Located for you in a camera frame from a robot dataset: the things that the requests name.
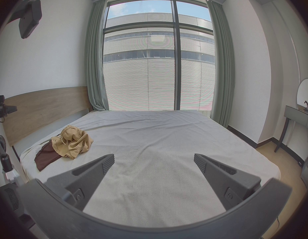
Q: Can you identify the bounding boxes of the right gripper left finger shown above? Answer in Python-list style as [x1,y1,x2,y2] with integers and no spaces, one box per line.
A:
[46,154,115,211]

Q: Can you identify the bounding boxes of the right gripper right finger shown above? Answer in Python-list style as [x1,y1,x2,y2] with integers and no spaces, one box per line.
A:
[194,153,262,211]

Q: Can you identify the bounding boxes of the tan shorts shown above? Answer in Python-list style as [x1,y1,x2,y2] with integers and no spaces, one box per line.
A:
[51,125,94,160]

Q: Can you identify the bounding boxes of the bed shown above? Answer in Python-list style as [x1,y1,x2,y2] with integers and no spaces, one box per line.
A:
[2,86,280,228]

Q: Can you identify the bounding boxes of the brown shorts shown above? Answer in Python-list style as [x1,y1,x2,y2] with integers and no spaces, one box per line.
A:
[34,140,62,172]

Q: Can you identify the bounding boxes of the grey console table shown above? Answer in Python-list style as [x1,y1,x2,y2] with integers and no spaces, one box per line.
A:
[274,105,308,164]

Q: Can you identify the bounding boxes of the grey-green curtain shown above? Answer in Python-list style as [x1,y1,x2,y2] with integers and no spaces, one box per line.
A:
[84,0,110,111]
[206,0,235,129]

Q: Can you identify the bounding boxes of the round white mirror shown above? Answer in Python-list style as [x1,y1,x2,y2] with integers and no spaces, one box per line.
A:
[296,79,308,110]

